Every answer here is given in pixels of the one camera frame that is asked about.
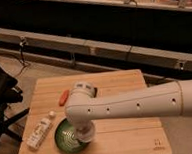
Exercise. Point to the black office chair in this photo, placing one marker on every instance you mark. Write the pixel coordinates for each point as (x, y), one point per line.
(9, 93)

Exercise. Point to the green ceramic bowl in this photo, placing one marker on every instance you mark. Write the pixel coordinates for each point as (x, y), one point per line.
(65, 139)

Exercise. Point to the white plastic bottle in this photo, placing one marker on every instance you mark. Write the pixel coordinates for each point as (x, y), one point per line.
(40, 131)

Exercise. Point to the black rectangular block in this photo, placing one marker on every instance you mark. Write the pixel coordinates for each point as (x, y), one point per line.
(96, 91)

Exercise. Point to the orange carrot toy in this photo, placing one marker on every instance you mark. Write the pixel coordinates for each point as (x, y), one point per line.
(63, 98)

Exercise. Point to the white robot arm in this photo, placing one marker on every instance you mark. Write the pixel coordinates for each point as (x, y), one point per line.
(167, 99)

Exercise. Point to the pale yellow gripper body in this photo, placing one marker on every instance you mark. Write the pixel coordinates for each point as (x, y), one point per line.
(81, 130)

